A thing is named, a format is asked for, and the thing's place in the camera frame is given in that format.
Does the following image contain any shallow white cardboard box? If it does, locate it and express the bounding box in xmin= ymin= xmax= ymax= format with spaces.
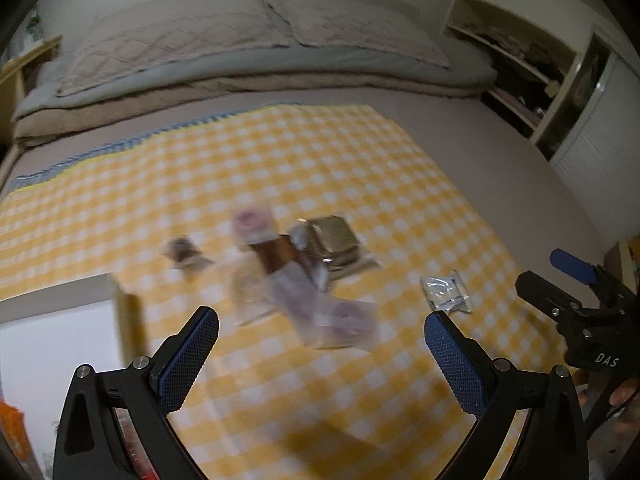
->
xmin=0 ymin=272 xmax=149 ymax=480

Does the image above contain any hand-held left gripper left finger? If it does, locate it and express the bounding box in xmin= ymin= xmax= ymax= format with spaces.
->
xmin=52 ymin=306 xmax=220 ymax=480

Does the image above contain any long wooden shelf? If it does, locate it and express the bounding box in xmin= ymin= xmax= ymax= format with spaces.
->
xmin=0 ymin=35 xmax=64 ymax=127

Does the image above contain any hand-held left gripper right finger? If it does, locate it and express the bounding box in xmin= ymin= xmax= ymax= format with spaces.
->
xmin=424 ymin=310 xmax=586 ymax=480

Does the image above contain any white sliding door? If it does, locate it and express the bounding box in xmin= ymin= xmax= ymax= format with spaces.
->
xmin=549 ymin=24 xmax=640 ymax=247

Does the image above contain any blue striped cloth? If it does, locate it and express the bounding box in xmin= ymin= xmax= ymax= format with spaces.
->
xmin=14 ymin=102 xmax=302 ymax=189

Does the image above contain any beige folded blanket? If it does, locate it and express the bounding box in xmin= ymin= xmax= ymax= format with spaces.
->
xmin=12 ymin=72 xmax=494 ymax=149

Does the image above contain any quilted beige pillow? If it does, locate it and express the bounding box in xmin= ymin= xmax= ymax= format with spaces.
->
xmin=55 ymin=0 xmax=297 ymax=99
xmin=257 ymin=0 xmax=450 ymax=69

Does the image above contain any chocolate donut clear packet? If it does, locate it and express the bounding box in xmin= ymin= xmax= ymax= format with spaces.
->
xmin=161 ymin=235 xmax=215 ymax=281

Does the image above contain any person's right hand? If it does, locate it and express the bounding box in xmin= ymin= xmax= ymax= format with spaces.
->
xmin=606 ymin=376 xmax=640 ymax=442

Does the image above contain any yellow checkered cloth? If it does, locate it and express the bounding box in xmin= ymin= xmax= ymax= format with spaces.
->
xmin=0 ymin=104 xmax=569 ymax=480

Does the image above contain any brown snack wrapper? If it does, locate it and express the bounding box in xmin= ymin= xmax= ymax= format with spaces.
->
xmin=250 ymin=235 xmax=306 ymax=277

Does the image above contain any white open shelf unit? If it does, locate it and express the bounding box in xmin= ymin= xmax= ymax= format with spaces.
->
xmin=442 ymin=0 xmax=597 ymax=149

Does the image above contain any orange snack packet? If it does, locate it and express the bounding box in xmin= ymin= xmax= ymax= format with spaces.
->
xmin=0 ymin=399 xmax=27 ymax=480

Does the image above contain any silver foil cake packet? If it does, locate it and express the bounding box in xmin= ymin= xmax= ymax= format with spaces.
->
xmin=290 ymin=214 xmax=379 ymax=273

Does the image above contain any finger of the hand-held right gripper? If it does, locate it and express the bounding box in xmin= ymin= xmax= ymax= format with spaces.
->
xmin=515 ymin=270 xmax=584 ymax=319
xmin=549 ymin=248 xmax=602 ymax=284

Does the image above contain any small clear packet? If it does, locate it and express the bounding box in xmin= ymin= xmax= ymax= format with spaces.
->
xmin=419 ymin=270 xmax=474 ymax=314

